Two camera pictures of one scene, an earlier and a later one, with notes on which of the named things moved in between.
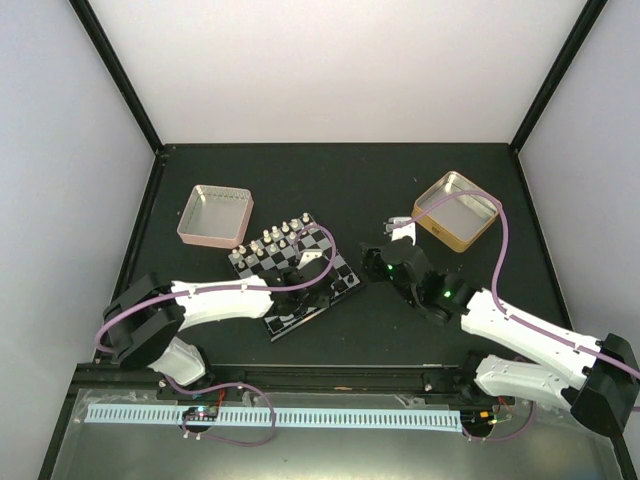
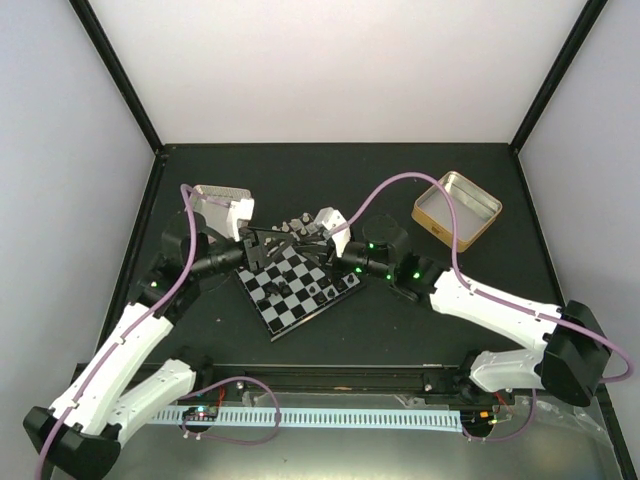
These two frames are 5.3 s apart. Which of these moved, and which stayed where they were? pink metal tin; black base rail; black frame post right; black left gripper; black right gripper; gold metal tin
Moved: black left gripper; black right gripper
Stayed: black frame post right; gold metal tin; black base rail; pink metal tin
